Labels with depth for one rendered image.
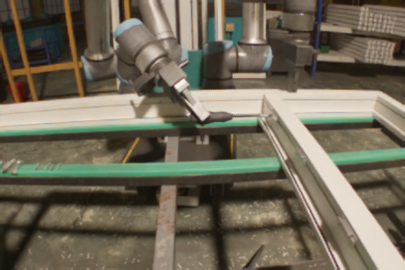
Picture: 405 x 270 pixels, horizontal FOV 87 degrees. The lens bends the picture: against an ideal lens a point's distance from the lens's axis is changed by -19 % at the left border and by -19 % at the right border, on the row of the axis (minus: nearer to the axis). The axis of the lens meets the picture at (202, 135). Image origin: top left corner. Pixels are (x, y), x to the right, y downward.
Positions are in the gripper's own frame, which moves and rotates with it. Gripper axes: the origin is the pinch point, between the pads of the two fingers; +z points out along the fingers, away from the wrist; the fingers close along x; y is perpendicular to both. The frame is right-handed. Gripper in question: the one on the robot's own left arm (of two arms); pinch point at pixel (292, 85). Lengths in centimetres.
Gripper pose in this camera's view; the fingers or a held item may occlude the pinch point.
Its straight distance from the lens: 81.6
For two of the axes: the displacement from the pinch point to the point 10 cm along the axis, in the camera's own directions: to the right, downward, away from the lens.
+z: 0.2, 8.7, 4.8
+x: -0.5, -4.8, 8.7
